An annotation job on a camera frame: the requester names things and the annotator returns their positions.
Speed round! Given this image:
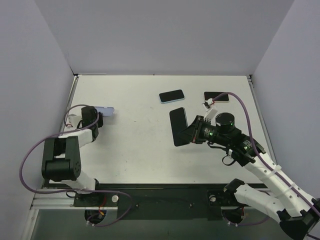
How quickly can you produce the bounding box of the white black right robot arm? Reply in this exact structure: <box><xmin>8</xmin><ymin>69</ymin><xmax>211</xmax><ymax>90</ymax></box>
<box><xmin>177</xmin><ymin>112</ymin><xmax>320</xmax><ymax>240</ymax></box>

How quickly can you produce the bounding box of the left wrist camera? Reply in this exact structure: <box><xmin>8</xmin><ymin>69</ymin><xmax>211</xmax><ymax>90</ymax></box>
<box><xmin>65</xmin><ymin>114</ymin><xmax>82</xmax><ymax>128</ymax></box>

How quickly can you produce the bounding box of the lilac phone case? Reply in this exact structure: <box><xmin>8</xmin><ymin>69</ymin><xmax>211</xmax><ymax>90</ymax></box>
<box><xmin>95</xmin><ymin>106</ymin><xmax>115</xmax><ymax>117</ymax></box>

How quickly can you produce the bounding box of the phone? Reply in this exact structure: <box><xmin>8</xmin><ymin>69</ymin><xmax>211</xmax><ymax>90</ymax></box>
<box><xmin>159</xmin><ymin>89</ymin><xmax>185</xmax><ymax>104</ymax></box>
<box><xmin>204</xmin><ymin>91</ymin><xmax>230</xmax><ymax>103</ymax></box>

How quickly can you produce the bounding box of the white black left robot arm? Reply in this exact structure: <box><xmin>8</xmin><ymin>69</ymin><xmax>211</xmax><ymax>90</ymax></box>
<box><xmin>41</xmin><ymin>106</ymin><xmax>103</xmax><ymax>206</ymax></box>

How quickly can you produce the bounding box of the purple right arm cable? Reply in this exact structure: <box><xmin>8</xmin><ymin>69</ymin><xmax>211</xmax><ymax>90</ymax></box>
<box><xmin>202</xmin><ymin>91</ymin><xmax>320</xmax><ymax>238</ymax></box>

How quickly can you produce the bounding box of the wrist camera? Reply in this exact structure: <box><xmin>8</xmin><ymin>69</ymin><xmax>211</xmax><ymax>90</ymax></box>
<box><xmin>65</xmin><ymin>114</ymin><xmax>82</xmax><ymax>128</ymax></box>
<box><xmin>202</xmin><ymin>98</ymin><xmax>218</xmax><ymax>123</ymax></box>

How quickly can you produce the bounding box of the black smartphone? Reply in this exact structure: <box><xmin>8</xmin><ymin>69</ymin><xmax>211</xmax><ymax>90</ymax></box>
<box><xmin>169</xmin><ymin>107</ymin><xmax>189</xmax><ymax>147</ymax></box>

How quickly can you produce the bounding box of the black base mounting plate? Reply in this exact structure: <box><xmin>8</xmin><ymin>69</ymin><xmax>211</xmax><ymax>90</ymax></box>
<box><xmin>73</xmin><ymin>183</ymin><xmax>245</xmax><ymax>221</ymax></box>

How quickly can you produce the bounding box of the phone in cream case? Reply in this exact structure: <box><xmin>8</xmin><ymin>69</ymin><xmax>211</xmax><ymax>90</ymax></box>
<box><xmin>204</xmin><ymin>91</ymin><xmax>230</xmax><ymax>103</ymax></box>

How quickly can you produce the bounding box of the aluminium table edge rail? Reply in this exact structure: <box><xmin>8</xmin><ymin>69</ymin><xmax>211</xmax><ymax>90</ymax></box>
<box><xmin>30</xmin><ymin>192</ymin><xmax>118</xmax><ymax>211</ymax></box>

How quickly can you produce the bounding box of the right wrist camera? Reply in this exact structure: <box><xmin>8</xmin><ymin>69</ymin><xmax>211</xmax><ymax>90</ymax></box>
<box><xmin>202</xmin><ymin>98</ymin><xmax>218</xmax><ymax>123</ymax></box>

